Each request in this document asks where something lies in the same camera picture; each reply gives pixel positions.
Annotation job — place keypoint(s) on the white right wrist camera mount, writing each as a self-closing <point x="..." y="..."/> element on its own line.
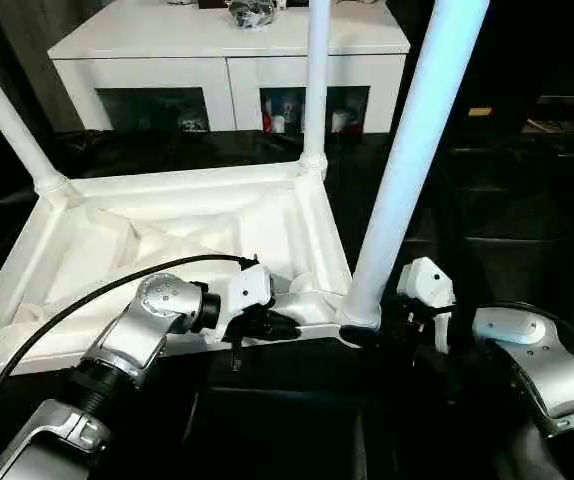
<point x="427" y="280"/>

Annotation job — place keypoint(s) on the white plastic table top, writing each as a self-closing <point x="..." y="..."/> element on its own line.
<point x="167" y="200"/>

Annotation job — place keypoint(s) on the black plastic bag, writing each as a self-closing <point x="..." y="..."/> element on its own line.
<point x="252" y="12"/>

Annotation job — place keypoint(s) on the white jar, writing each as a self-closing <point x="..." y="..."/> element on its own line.
<point x="294" y="114"/>

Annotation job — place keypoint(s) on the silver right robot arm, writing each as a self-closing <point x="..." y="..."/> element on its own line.
<point x="542" y="370"/>

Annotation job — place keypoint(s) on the white sideboard cabinet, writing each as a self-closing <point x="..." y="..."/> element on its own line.
<point x="167" y="55"/>

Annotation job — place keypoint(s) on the yellow label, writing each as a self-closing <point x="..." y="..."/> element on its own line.
<point x="479" y="111"/>

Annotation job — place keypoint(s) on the white mug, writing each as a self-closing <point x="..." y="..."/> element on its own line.
<point x="339" y="122"/>

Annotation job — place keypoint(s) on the white plastic table leg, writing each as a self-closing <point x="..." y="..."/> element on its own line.
<point x="7" y="110"/>
<point x="417" y="150"/>
<point x="317" y="75"/>

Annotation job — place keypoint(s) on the black work mat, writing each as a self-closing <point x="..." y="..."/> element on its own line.
<point x="517" y="225"/>

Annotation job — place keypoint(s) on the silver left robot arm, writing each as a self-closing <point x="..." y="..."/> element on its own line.
<point x="132" y="335"/>

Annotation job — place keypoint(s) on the small white cup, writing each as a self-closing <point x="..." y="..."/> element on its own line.
<point x="279" y="123"/>

